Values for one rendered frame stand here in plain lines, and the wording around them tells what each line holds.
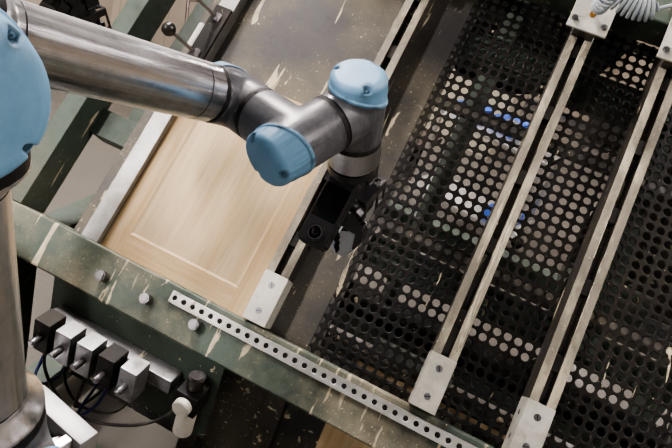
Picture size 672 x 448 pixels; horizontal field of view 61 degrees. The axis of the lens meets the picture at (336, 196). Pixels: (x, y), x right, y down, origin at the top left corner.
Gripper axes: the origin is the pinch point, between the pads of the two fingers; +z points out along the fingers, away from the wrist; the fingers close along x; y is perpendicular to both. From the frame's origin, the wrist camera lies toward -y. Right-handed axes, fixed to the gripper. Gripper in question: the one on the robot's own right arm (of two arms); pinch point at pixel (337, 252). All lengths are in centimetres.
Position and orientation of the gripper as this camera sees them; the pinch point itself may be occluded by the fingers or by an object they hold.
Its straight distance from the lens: 96.5
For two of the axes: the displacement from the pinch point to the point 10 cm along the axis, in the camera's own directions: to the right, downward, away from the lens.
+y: 5.7, -6.0, 5.6
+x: -8.2, -4.5, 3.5
